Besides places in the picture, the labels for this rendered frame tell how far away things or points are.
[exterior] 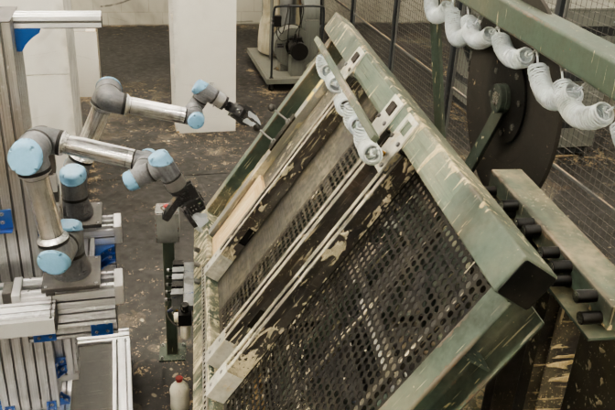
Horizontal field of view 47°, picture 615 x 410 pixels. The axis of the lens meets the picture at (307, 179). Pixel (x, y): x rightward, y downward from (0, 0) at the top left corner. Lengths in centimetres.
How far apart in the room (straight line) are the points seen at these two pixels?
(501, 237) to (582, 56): 72
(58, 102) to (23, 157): 281
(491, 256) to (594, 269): 31
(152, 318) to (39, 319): 160
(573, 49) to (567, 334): 81
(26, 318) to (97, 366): 95
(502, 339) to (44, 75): 424
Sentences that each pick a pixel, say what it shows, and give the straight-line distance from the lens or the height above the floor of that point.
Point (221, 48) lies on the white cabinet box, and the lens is 689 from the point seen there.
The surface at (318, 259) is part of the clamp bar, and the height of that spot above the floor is 146.
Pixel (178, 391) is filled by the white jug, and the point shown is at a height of 15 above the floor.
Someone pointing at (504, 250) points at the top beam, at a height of 191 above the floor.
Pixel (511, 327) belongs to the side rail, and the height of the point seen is 171.
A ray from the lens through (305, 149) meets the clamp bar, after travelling 293.
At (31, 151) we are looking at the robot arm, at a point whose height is 165.
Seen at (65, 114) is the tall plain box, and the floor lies 78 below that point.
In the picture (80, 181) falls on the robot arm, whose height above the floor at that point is 123.
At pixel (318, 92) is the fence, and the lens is 326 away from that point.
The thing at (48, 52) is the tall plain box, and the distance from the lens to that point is 533.
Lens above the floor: 267
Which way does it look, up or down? 26 degrees down
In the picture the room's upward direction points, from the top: 3 degrees clockwise
